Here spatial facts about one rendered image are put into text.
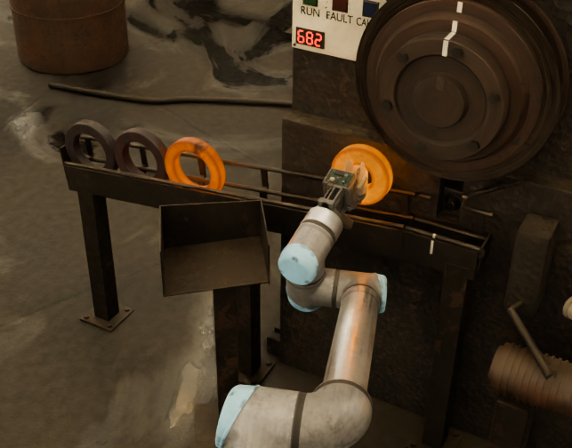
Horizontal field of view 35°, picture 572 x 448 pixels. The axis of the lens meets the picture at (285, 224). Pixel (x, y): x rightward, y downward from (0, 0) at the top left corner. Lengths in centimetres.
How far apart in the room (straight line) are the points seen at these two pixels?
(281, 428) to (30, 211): 231
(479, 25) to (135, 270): 179
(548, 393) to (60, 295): 176
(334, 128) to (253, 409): 98
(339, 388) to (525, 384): 68
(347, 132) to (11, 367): 134
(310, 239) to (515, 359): 57
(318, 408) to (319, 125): 98
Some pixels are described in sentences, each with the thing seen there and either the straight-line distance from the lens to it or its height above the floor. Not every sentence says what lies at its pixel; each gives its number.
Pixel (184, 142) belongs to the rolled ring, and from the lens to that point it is 252.
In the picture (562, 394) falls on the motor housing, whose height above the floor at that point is 50.
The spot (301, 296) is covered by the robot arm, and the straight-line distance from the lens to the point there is 211.
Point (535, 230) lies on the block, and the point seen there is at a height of 80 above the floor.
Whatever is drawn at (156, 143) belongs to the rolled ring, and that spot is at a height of 73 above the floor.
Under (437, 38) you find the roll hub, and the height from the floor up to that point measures 125.
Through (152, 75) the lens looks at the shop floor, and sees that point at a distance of 476.
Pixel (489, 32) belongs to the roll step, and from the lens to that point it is 195.
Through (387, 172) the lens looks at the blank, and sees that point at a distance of 221.
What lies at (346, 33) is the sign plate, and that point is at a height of 113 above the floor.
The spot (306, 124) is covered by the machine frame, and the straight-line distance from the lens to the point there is 238.
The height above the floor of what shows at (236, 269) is 60.
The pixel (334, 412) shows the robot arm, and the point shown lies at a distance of 160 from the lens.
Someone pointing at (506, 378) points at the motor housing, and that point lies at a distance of 222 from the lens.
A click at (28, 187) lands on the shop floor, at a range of 389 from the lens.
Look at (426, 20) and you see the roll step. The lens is 198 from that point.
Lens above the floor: 198
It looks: 34 degrees down
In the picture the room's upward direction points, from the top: 1 degrees clockwise
